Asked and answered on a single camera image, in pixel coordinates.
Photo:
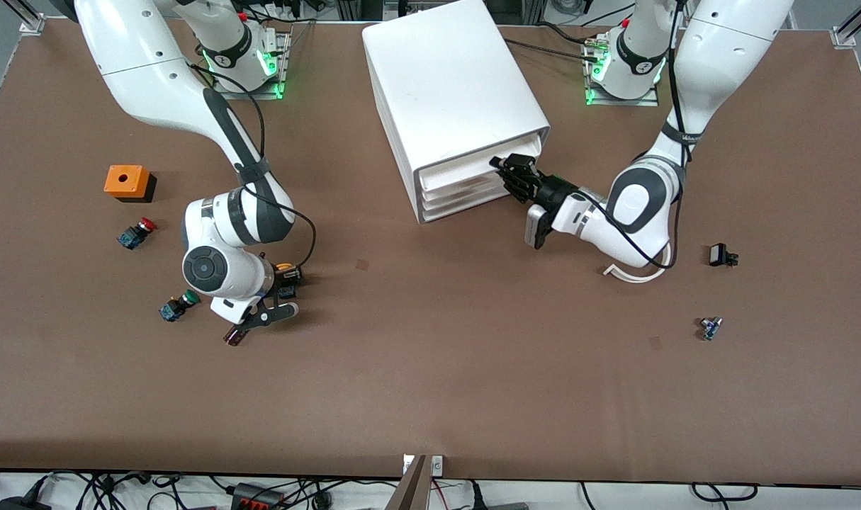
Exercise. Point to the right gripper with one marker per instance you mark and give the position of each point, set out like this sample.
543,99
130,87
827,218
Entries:
286,282

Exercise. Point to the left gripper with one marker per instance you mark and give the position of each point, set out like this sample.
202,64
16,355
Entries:
552,190

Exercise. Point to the yellow push button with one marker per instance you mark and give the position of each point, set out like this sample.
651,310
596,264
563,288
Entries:
284,268

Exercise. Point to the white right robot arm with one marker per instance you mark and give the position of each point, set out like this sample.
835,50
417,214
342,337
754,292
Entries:
147,64

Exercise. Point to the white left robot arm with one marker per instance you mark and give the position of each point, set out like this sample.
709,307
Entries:
728,49

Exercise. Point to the green push button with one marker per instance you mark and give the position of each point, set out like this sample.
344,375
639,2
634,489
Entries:
175,309

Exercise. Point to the red push button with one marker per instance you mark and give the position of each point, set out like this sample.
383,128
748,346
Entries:
136,234

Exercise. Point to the purple cylindrical capacitor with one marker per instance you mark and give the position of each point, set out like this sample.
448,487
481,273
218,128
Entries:
233,338

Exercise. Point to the white curved plastic strip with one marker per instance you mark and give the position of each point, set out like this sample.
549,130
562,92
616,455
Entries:
625,275

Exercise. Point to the orange box with hole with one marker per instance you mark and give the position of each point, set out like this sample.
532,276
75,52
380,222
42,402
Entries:
125,180

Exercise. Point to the small black component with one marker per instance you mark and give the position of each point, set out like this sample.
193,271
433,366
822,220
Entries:
718,254

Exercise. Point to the black orange power strip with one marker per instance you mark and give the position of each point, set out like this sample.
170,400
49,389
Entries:
256,498

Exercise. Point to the small blue electronic part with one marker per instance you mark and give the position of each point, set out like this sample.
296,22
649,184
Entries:
710,328

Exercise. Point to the grey metal beam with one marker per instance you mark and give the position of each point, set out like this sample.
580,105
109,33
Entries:
410,489

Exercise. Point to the black power adapter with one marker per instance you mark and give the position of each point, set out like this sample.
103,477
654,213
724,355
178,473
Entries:
23,503

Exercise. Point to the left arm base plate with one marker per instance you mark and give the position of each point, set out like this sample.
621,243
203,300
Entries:
621,103

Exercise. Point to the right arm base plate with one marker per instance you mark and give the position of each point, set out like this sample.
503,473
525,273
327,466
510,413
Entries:
253,95

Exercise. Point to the small metal bracket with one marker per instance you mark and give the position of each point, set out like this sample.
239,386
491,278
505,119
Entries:
437,465
408,465

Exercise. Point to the metal table corner bracket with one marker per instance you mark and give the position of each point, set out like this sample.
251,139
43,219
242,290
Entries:
845,35
33,25

